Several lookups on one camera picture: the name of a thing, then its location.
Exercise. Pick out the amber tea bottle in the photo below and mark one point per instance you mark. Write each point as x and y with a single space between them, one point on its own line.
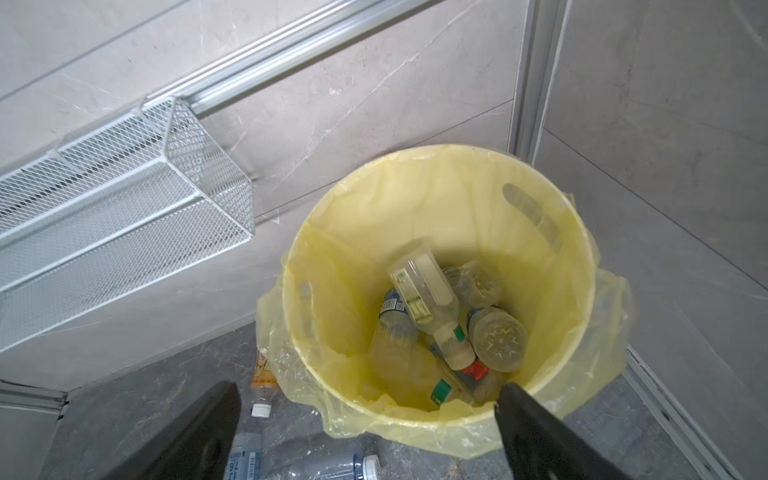
264 387

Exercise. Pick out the white wire mesh basket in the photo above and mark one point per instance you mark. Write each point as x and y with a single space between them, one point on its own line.
131 203

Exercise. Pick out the clear bottle white cap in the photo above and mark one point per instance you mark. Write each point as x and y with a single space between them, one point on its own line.
345 465

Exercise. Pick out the clear bottle green label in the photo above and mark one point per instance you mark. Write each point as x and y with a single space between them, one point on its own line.
432 304

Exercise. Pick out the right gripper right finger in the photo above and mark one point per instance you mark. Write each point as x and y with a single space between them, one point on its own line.
537 445

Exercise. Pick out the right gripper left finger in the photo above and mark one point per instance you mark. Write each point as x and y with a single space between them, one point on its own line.
195 445

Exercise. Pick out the yellow bin liner bag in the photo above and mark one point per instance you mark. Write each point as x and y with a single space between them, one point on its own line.
466 203

